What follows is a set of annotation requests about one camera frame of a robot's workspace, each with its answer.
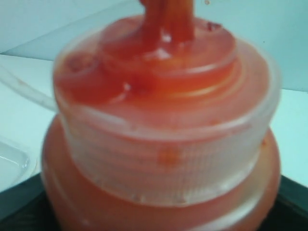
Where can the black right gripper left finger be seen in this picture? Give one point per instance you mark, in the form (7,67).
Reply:
(25,207)

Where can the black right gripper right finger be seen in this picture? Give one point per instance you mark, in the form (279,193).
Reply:
(290,211)

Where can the red sauce squeeze bottle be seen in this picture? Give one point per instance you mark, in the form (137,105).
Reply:
(162,125)

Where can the white rectangular plastic tray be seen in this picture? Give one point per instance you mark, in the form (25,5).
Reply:
(14,164)

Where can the white backdrop cloth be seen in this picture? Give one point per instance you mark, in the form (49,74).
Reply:
(39,28)

